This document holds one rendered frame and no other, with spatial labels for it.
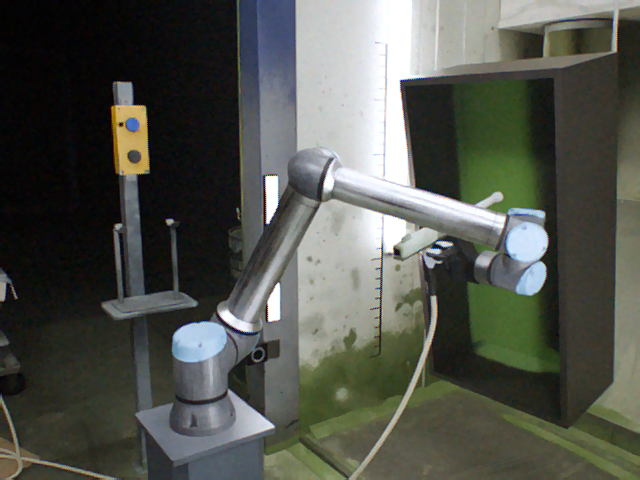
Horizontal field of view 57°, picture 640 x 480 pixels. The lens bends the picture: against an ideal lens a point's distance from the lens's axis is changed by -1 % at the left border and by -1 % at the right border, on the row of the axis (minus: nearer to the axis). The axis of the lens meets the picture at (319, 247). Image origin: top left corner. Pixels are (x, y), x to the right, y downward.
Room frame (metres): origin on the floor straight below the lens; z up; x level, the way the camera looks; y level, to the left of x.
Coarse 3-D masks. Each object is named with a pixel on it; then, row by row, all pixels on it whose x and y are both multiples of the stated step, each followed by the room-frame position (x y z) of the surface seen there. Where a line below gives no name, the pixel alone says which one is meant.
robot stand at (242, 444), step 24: (168, 408) 1.63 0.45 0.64; (240, 408) 1.64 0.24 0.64; (144, 432) 1.57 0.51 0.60; (168, 432) 1.49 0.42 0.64; (240, 432) 1.49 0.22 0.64; (264, 432) 1.50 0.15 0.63; (168, 456) 1.37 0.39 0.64; (192, 456) 1.38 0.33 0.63; (216, 456) 1.43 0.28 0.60; (240, 456) 1.47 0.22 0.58
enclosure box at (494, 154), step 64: (512, 64) 2.01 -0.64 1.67; (576, 64) 1.73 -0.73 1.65; (448, 128) 2.32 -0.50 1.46; (512, 128) 2.22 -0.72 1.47; (576, 128) 1.75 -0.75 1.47; (448, 192) 2.33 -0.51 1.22; (512, 192) 2.26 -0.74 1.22; (576, 192) 1.77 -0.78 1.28; (576, 256) 1.79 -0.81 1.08; (448, 320) 2.36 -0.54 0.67; (512, 320) 2.36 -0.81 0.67; (576, 320) 1.82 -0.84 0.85; (512, 384) 2.13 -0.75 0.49; (576, 384) 1.85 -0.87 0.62
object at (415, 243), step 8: (496, 192) 1.91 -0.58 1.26; (488, 200) 1.88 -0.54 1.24; (496, 200) 1.90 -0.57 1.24; (416, 232) 1.70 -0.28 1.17; (424, 232) 1.69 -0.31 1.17; (432, 232) 1.69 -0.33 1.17; (440, 232) 1.71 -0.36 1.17; (400, 240) 1.66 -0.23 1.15; (408, 240) 1.65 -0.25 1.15; (416, 240) 1.65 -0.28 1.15; (424, 240) 1.67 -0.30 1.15; (432, 240) 1.69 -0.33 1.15; (392, 248) 1.65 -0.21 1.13; (400, 248) 1.62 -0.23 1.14; (408, 248) 1.63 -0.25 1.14; (416, 248) 1.65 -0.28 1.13; (424, 248) 1.67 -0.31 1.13; (400, 256) 1.63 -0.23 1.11; (408, 256) 1.64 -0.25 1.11; (424, 264) 1.71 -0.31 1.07; (424, 272) 1.72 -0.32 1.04; (432, 272) 1.71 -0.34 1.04; (432, 280) 1.71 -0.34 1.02; (432, 288) 1.72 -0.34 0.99
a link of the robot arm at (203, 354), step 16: (176, 336) 1.54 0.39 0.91; (192, 336) 1.54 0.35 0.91; (208, 336) 1.53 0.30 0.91; (224, 336) 1.56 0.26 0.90; (176, 352) 1.51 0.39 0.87; (192, 352) 1.49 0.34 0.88; (208, 352) 1.50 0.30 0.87; (224, 352) 1.55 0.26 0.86; (176, 368) 1.51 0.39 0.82; (192, 368) 1.49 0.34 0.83; (208, 368) 1.50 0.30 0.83; (224, 368) 1.54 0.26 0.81; (176, 384) 1.52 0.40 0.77; (192, 384) 1.49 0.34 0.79; (208, 384) 1.50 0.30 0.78; (224, 384) 1.54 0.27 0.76
